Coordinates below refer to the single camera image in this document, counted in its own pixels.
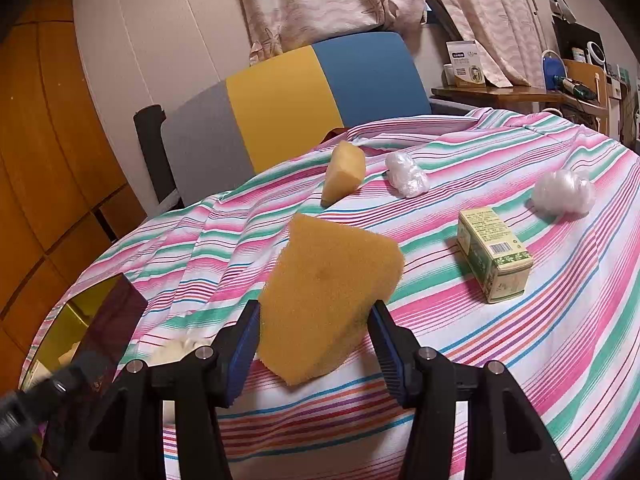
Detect black monitor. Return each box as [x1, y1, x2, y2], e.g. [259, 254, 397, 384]
[555, 22, 603, 63]

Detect grey yellow blue chair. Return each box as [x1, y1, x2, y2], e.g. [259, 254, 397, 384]
[133, 31, 433, 213]

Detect dark tinted storage box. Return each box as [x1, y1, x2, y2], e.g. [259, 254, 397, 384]
[20, 274, 149, 480]

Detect pink patterned curtain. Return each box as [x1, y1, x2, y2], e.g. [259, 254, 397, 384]
[232, 0, 428, 56]
[417, 0, 551, 87]

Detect light wooden chair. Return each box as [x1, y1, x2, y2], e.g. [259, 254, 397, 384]
[562, 58, 611, 121]

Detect orange wooden wardrobe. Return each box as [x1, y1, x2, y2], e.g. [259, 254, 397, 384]
[0, 0, 148, 391]

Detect yellow wedge sponge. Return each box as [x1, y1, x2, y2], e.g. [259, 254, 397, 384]
[257, 212, 406, 387]

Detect crumpled clear plastic bag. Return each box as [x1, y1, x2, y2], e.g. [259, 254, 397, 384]
[531, 168, 597, 219]
[384, 152, 431, 198]

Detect white gauze roll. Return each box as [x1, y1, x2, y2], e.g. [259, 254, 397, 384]
[149, 337, 211, 366]

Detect blue desk fan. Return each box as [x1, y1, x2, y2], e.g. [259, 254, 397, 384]
[542, 50, 566, 92]

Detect white printed box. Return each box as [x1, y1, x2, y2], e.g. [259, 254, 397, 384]
[446, 40, 487, 88]

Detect green and cream carton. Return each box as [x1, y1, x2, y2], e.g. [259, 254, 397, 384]
[456, 206, 534, 304]

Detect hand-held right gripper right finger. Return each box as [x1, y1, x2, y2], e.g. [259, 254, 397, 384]
[369, 300, 573, 480]

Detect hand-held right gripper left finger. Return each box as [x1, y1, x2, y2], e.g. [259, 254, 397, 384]
[80, 299, 262, 480]

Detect striped pink tablecloth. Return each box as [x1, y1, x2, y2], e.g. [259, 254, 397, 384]
[20, 106, 640, 480]

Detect yellow long sponge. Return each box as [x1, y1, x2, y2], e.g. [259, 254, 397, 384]
[320, 141, 367, 207]

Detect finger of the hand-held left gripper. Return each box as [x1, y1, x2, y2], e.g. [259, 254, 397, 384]
[0, 352, 118, 461]

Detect wooden side desk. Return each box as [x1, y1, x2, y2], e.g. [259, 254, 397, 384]
[430, 85, 608, 131]

